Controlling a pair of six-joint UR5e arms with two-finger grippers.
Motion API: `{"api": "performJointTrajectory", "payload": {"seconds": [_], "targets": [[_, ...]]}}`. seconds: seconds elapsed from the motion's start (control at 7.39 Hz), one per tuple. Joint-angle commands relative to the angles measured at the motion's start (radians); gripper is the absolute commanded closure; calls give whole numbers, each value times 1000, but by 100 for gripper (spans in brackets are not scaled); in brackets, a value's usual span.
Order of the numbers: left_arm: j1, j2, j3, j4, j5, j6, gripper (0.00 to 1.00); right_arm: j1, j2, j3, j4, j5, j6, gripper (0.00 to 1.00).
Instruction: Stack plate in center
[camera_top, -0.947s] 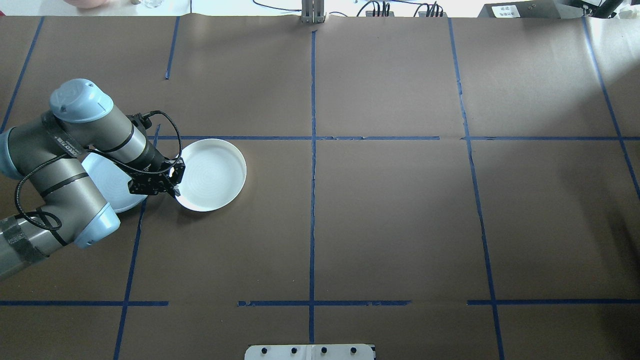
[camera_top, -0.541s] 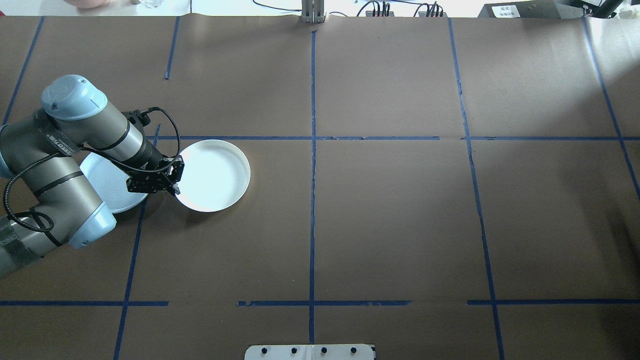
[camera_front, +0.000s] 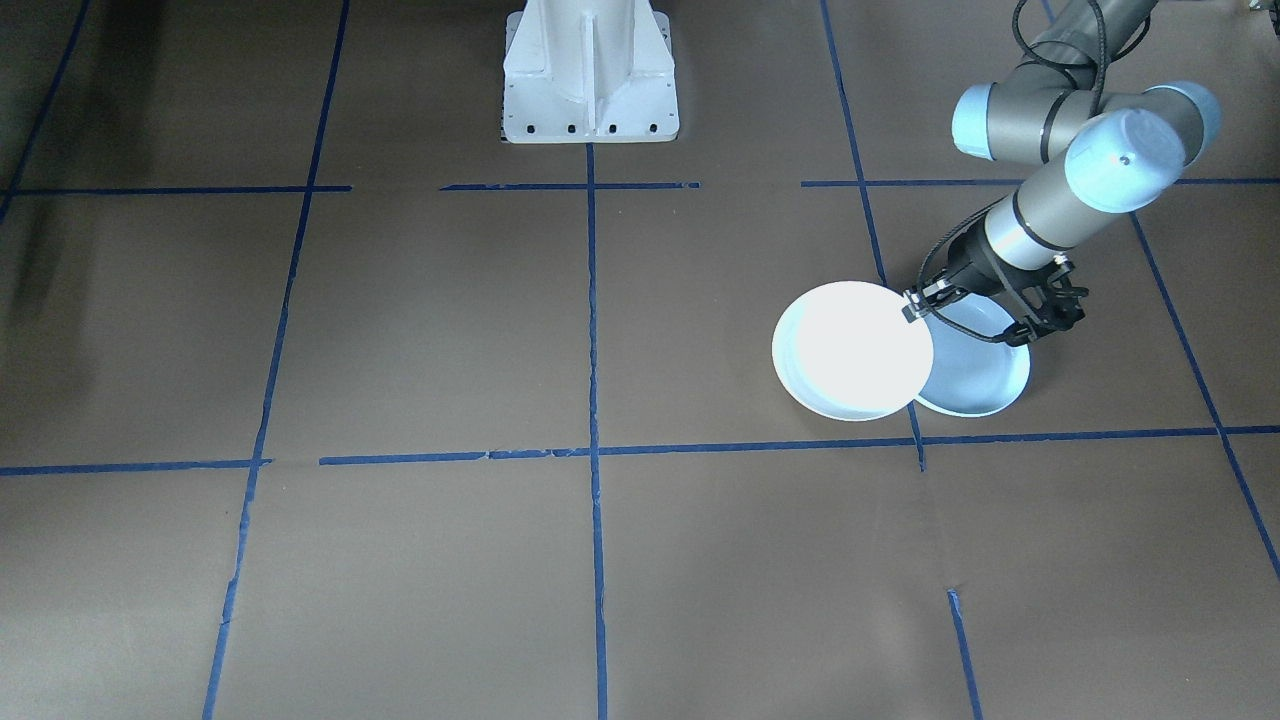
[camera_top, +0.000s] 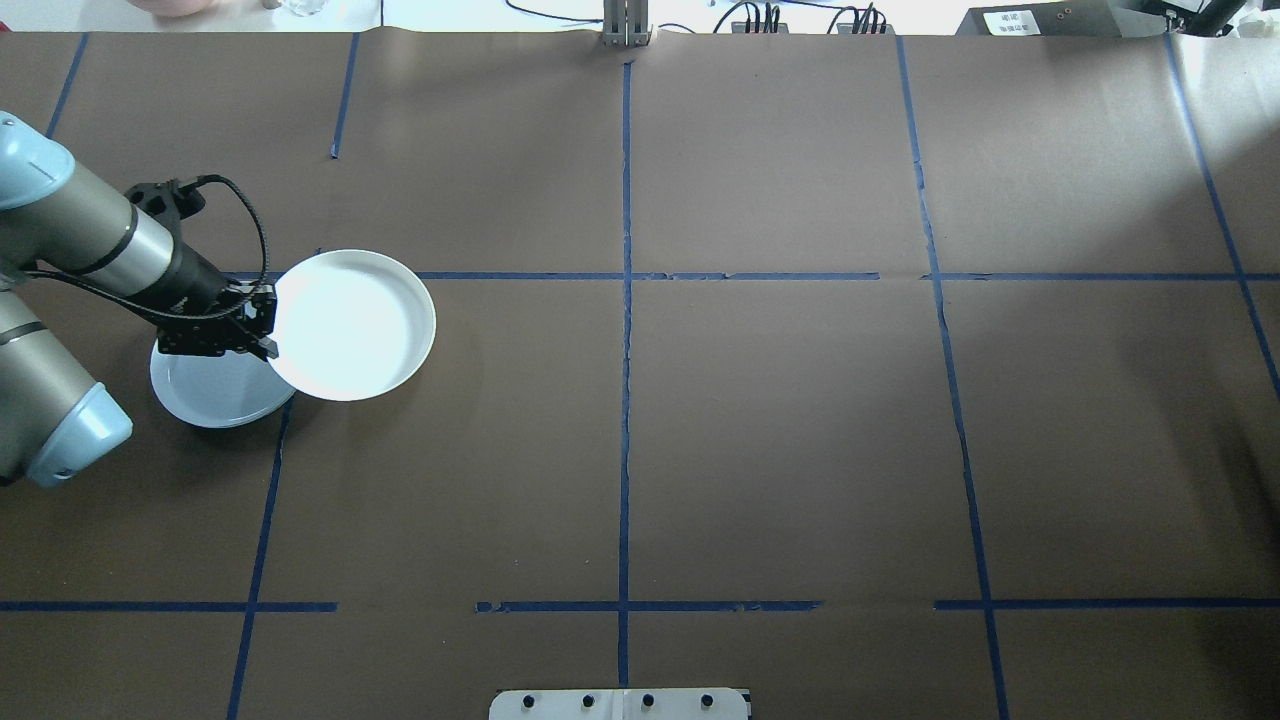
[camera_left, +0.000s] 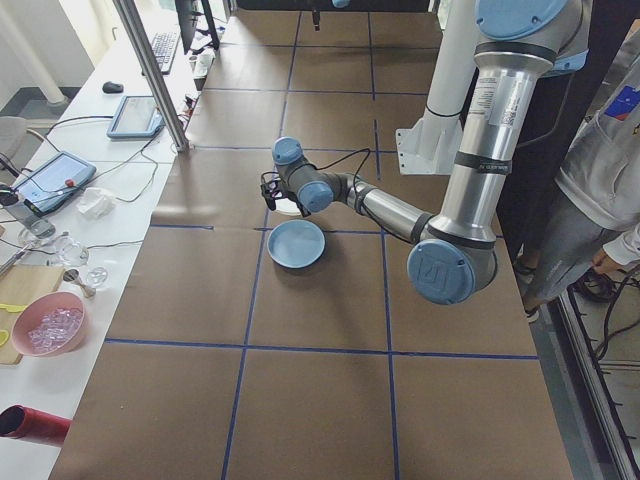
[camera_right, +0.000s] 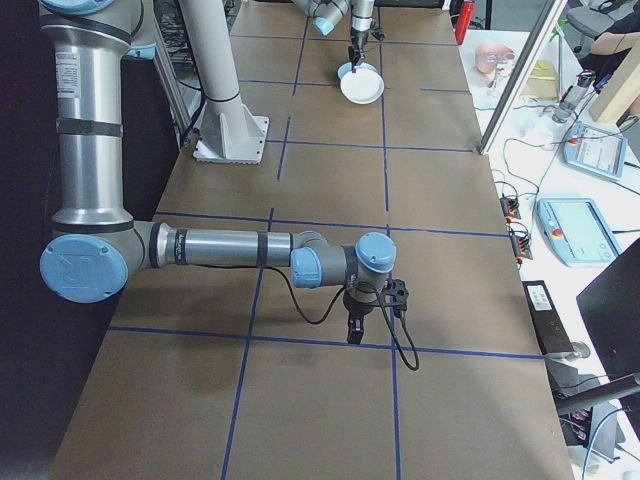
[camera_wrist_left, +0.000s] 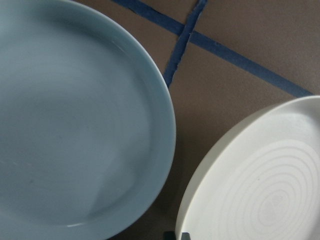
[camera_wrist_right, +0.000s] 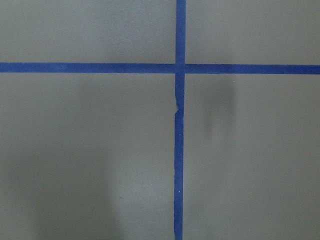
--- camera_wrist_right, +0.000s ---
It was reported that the blue tape strip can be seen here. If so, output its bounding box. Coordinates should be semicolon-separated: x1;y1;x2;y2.
173;0;187;240
0;61;320;75

